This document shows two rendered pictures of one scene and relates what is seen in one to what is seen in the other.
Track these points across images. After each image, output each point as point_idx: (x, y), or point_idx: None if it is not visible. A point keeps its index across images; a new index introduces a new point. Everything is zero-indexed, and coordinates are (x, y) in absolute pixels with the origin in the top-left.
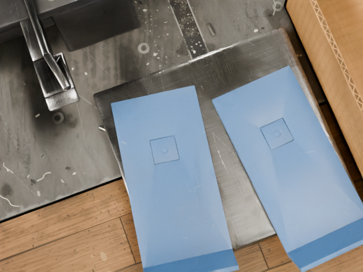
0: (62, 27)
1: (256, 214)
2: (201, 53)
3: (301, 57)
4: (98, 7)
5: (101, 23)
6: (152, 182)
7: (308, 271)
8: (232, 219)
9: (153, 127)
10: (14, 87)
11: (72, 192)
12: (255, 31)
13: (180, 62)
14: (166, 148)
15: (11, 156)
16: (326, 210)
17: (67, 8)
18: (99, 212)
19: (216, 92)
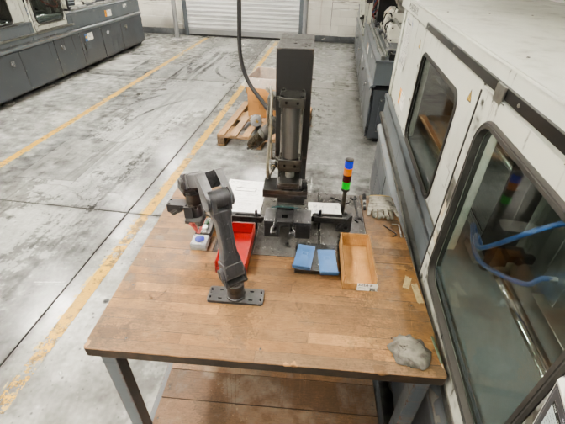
0: (296, 229)
1: (317, 267)
2: None
3: (338, 252)
4: (303, 227)
5: (303, 232)
6: (300, 256)
7: (323, 281)
8: (312, 266)
9: (304, 249)
10: (282, 239)
11: (284, 256)
12: None
13: None
14: (305, 252)
15: (276, 247)
16: (330, 270)
17: (298, 224)
18: (287, 260)
19: (319, 249)
